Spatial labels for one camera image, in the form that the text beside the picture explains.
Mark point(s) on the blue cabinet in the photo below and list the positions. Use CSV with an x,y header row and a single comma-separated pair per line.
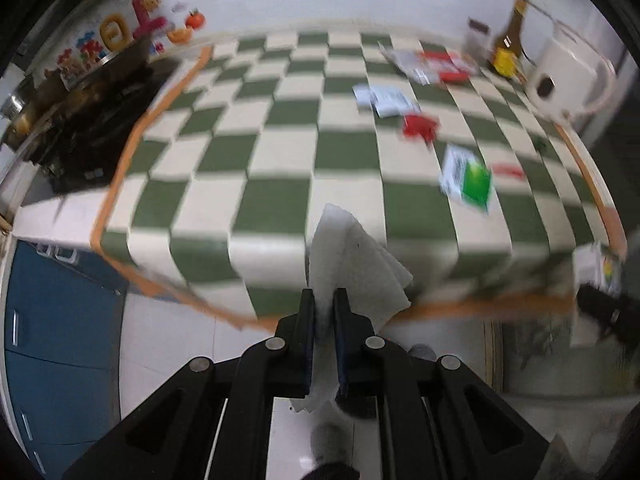
x,y
55,335

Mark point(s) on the metal pot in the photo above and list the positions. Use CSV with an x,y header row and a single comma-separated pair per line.
x,y
12,106

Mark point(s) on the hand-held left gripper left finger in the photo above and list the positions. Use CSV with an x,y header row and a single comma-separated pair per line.
x,y
310,345

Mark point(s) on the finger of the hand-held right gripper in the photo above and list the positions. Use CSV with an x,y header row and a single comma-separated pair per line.
x,y
607,310

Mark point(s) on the brown bottle yellow label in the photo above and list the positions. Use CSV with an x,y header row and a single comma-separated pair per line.
x,y
507,40

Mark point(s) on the colourful wall stickers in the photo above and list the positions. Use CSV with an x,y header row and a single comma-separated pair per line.
x,y
145,15

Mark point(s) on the black gas stove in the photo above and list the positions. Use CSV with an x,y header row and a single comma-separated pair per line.
x,y
100,120

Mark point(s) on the clear glass jar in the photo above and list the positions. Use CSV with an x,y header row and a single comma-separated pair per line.
x,y
477,40

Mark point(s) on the small flat red wrapper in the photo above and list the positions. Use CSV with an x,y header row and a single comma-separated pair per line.
x,y
509,171

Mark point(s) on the beige waste bin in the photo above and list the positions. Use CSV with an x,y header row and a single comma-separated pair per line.
x,y
550,355

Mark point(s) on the small white carton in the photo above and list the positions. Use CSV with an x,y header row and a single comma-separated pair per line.
x,y
592,265

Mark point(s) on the white paper tissue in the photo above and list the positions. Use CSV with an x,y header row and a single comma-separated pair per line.
x,y
350,252

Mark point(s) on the red white packet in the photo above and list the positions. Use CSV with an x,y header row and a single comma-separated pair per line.
x,y
450,66

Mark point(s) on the green cream checkered tablecloth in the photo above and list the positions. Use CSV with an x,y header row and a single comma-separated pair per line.
x,y
310,170

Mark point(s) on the crumpled red wrapper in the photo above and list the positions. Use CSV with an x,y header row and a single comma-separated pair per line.
x,y
420,126

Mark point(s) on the green white packet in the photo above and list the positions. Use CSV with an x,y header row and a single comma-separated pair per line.
x,y
467,177

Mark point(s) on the clear plastic wrapper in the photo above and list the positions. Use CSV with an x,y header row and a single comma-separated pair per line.
x,y
407,62

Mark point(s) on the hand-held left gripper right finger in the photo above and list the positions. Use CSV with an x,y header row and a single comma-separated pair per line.
x,y
341,347

